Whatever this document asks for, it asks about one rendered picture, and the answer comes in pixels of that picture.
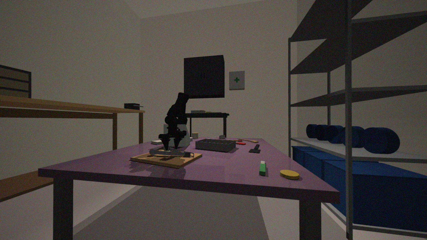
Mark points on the yellow flat disc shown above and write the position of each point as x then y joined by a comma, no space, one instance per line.
289,174

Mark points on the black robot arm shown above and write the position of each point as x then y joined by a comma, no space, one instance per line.
178,110

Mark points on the black spatula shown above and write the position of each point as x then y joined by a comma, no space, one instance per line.
255,150

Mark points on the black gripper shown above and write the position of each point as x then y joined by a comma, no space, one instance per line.
165,137

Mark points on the light wooden board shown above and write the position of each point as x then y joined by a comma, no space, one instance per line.
175,161

